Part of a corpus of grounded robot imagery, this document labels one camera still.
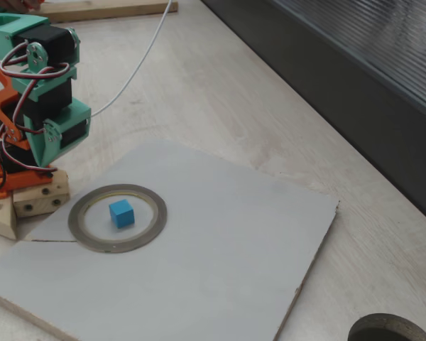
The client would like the blue cube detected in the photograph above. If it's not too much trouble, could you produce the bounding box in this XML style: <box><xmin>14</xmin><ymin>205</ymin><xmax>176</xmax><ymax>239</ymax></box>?
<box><xmin>109</xmin><ymin>198</ymin><xmax>135</xmax><ymax>229</ymax></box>

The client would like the red white black servo cable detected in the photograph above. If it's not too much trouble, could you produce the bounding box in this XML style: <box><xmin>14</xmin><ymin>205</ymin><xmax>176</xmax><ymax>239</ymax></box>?
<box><xmin>0</xmin><ymin>40</ymin><xmax>71</xmax><ymax>136</ymax></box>
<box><xmin>0</xmin><ymin>140</ymin><xmax>61</xmax><ymax>178</ymax></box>

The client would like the long wooden plank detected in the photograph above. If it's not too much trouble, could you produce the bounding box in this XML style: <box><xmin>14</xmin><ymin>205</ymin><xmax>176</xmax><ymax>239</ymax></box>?
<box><xmin>38</xmin><ymin>0</ymin><xmax>179</xmax><ymax>24</ymax></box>

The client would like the ribbed desk partition screen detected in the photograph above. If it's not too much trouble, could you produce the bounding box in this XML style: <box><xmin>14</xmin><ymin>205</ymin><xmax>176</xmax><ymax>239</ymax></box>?
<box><xmin>202</xmin><ymin>0</ymin><xmax>426</xmax><ymax>228</ymax></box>

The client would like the wooden block with screw holes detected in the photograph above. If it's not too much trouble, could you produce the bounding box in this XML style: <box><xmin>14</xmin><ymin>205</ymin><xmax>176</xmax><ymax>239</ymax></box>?
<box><xmin>12</xmin><ymin>169</ymin><xmax>72</xmax><ymax>219</ymax></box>

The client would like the person's hand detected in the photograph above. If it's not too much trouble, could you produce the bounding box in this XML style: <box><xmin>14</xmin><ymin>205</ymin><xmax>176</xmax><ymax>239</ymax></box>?
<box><xmin>0</xmin><ymin>0</ymin><xmax>42</xmax><ymax>11</ymax></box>

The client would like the white USB cable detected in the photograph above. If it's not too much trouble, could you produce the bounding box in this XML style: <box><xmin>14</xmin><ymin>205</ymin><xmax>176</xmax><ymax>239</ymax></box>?
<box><xmin>91</xmin><ymin>0</ymin><xmax>174</xmax><ymax>117</ymax></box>

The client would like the white laminated board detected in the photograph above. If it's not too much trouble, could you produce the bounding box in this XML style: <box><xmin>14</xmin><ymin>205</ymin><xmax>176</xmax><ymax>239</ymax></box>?
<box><xmin>0</xmin><ymin>137</ymin><xmax>341</xmax><ymax>341</ymax></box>

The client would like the grey ring of tape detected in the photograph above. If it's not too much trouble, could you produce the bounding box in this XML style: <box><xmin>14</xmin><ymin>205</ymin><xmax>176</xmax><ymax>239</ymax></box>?
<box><xmin>67</xmin><ymin>183</ymin><xmax>168</xmax><ymax>254</ymax></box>

